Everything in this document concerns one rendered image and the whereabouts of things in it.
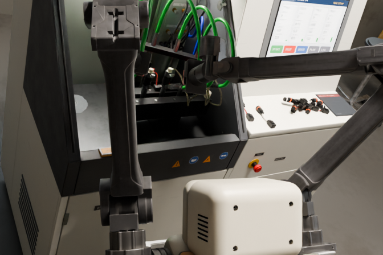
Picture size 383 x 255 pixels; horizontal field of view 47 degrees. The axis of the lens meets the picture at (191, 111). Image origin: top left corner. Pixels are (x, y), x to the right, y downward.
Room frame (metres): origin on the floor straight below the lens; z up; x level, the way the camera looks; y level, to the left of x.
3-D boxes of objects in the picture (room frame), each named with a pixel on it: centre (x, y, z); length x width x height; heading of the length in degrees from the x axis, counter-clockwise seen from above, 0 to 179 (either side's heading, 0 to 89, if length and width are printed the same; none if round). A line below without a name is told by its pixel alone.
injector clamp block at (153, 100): (1.43, 0.10, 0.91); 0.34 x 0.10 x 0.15; 131
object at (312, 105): (1.72, -0.46, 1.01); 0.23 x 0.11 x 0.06; 131
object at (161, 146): (1.17, 0.04, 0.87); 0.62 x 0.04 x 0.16; 131
